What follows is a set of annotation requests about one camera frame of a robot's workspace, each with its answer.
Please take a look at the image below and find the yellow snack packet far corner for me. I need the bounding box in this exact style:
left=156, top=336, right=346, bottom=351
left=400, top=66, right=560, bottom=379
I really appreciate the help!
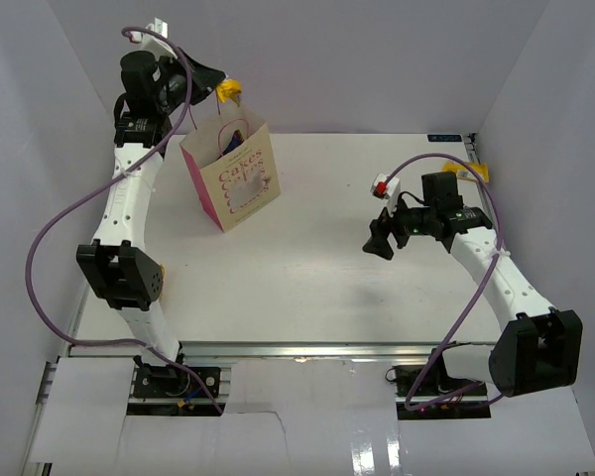
left=442, top=161, right=490, bottom=183

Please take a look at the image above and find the wrist white camera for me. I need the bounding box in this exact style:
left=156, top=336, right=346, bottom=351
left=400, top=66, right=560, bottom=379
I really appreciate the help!
left=125, top=17, right=176, bottom=60
left=370, top=174, right=401, bottom=213

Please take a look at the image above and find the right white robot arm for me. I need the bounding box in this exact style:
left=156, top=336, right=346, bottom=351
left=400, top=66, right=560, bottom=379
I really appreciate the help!
left=363, top=172, right=583, bottom=397

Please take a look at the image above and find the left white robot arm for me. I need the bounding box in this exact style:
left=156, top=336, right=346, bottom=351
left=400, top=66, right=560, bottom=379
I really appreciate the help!
left=76, top=51, right=227, bottom=396

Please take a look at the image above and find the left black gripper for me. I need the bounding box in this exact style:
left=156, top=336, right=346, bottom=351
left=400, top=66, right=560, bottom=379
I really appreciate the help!
left=155, top=47, right=226, bottom=114

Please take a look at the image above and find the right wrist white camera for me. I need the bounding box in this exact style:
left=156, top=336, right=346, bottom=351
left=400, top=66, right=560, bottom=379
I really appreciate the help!
left=370, top=174, right=401, bottom=213

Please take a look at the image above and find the yellow M&M packet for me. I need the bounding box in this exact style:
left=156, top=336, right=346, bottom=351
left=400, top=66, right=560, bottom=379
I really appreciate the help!
left=215, top=77, right=243, bottom=106

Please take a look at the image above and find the purple Krokant snack bag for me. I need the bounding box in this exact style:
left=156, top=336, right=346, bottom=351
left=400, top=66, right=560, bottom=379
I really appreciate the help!
left=222, top=129, right=245, bottom=156

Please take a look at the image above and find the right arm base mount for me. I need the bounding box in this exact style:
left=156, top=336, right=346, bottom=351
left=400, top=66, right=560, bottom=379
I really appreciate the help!
left=384, top=364, right=488, bottom=417

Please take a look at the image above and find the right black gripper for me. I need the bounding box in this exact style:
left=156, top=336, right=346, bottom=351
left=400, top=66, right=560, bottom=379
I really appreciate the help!
left=363, top=190, right=437, bottom=260

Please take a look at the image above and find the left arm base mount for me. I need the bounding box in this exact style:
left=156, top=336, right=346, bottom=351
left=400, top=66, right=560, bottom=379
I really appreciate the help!
left=127, top=365, right=225, bottom=417

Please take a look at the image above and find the paper bag with pink handles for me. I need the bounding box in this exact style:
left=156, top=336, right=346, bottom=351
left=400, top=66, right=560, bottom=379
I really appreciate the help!
left=179, top=105, right=281, bottom=232

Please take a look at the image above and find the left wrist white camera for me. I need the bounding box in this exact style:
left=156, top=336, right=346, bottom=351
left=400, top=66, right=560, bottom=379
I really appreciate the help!
left=125, top=17, right=176, bottom=60

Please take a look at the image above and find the aluminium table front rail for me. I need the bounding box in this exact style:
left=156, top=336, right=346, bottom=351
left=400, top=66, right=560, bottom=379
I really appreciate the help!
left=67, top=341, right=500, bottom=359

